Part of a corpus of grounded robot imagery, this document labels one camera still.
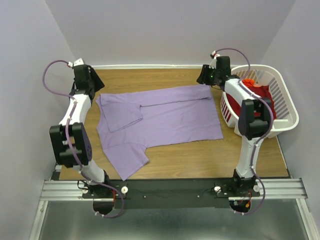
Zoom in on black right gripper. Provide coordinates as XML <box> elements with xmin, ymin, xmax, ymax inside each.
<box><xmin>195</xmin><ymin>64</ymin><xmax>219</xmax><ymax>87</ymax></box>

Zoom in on lavender t-shirt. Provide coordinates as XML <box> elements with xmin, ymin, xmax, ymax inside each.
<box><xmin>96</xmin><ymin>85</ymin><xmax>223</xmax><ymax>181</ymax></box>

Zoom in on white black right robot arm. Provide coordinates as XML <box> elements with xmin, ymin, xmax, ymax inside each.
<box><xmin>197</xmin><ymin>53</ymin><xmax>274</xmax><ymax>196</ymax></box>

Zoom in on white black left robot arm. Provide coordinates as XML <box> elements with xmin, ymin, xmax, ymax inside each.
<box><xmin>49</xmin><ymin>58</ymin><xmax>115</xmax><ymax>198</ymax></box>

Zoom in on orange t-shirt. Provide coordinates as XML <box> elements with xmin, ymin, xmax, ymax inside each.
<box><xmin>242</xmin><ymin>78</ymin><xmax>260</xmax><ymax>88</ymax></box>

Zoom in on dark red t-shirt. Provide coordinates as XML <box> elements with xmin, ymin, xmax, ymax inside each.
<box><xmin>222</xmin><ymin>84</ymin><xmax>277</xmax><ymax>121</ymax></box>

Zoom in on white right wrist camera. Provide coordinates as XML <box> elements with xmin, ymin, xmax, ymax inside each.
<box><xmin>209</xmin><ymin>52</ymin><xmax>220</xmax><ymax>69</ymax></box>

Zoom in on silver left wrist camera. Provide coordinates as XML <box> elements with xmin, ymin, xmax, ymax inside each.
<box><xmin>72</xmin><ymin>57</ymin><xmax>85</xmax><ymax>68</ymax></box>

